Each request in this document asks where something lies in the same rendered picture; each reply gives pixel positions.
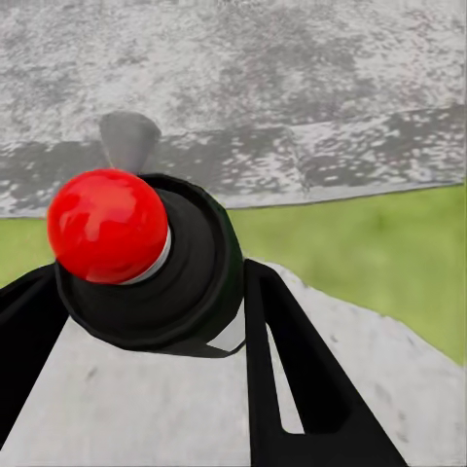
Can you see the insectifuge atomizer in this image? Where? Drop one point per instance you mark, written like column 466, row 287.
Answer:
column 147, row 262

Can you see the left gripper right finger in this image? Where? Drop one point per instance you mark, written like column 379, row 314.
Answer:
column 340, row 429

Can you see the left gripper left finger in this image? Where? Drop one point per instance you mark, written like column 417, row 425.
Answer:
column 32, row 315

